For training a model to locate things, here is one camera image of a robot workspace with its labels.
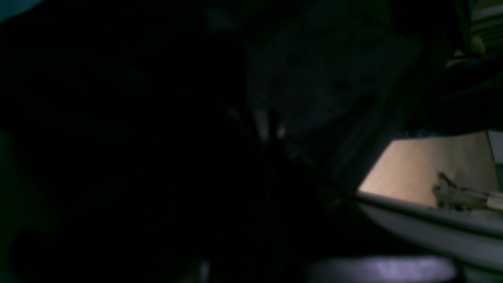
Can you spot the black T-shirt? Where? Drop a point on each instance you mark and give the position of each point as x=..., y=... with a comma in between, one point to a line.
x=188, y=141

